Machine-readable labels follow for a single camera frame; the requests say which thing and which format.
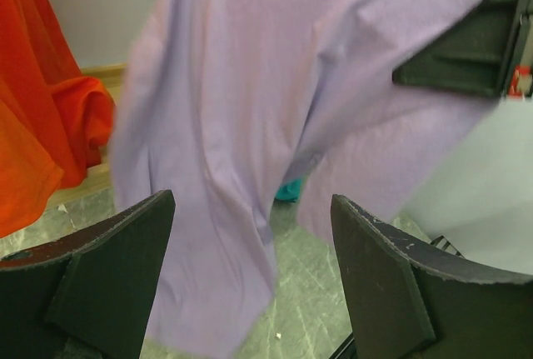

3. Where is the orange t-shirt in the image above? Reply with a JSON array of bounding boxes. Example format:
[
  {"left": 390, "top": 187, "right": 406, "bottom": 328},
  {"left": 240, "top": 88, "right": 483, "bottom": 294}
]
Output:
[{"left": 1, "top": 0, "right": 114, "bottom": 237}]

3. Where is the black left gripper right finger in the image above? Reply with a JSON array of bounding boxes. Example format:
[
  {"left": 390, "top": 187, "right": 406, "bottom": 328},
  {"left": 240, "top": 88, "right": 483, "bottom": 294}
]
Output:
[{"left": 331, "top": 195, "right": 532, "bottom": 358}]

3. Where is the wooden clothes rack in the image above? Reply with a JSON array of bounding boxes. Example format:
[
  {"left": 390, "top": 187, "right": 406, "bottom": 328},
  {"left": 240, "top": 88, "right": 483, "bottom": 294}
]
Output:
[{"left": 47, "top": 62, "right": 128, "bottom": 208}]

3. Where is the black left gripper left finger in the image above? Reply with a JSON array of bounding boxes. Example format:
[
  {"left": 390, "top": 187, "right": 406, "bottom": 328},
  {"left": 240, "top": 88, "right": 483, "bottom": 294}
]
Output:
[{"left": 1, "top": 190, "right": 175, "bottom": 358}]

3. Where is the teal t-shirt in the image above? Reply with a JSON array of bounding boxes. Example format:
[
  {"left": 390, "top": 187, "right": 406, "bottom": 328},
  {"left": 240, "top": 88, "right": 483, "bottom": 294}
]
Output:
[{"left": 275, "top": 178, "right": 302, "bottom": 202}]

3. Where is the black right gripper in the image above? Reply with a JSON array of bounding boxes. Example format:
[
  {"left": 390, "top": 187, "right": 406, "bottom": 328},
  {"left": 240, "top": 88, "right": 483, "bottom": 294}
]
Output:
[{"left": 392, "top": 0, "right": 532, "bottom": 99}]

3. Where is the purple t-shirt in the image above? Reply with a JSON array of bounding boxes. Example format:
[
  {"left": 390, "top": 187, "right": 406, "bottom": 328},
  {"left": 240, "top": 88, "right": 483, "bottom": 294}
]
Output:
[{"left": 110, "top": 0, "right": 495, "bottom": 358}]

